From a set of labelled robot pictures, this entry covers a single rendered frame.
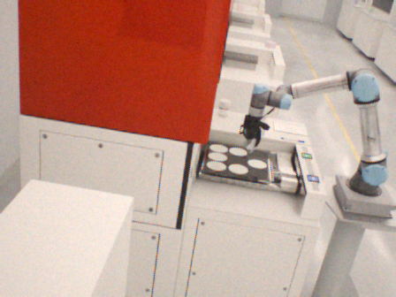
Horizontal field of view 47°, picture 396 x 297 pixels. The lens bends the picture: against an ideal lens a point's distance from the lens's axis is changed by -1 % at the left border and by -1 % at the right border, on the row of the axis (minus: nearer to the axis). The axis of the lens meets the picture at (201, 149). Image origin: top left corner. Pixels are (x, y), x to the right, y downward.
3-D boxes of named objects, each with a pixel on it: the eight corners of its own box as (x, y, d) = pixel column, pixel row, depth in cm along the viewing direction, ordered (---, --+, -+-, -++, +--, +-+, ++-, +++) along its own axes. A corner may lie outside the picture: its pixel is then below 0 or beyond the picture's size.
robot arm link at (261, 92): (270, 88, 214) (252, 85, 216) (265, 110, 219) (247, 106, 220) (272, 85, 221) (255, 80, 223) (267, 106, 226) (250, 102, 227)
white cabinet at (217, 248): (167, 333, 246) (186, 206, 211) (187, 232, 333) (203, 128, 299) (285, 354, 244) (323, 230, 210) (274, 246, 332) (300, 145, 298)
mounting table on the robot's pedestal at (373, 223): (384, 204, 267) (391, 185, 261) (411, 251, 226) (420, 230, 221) (308, 194, 266) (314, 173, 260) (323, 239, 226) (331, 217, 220)
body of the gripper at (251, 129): (238, 134, 230) (242, 112, 225) (251, 133, 235) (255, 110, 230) (247, 141, 224) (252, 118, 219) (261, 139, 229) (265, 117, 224)
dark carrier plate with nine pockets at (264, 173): (202, 170, 229) (202, 169, 229) (208, 142, 260) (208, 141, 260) (270, 181, 228) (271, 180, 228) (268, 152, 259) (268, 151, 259)
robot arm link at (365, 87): (387, 173, 225) (376, 65, 207) (390, 187, 212) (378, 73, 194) (361, 176, 229) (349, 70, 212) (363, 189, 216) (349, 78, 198)
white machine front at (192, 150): (176, 229, 193) (188, 143, 176) (194, 149, 267) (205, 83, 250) (183, 230, 193) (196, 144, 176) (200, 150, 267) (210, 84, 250)
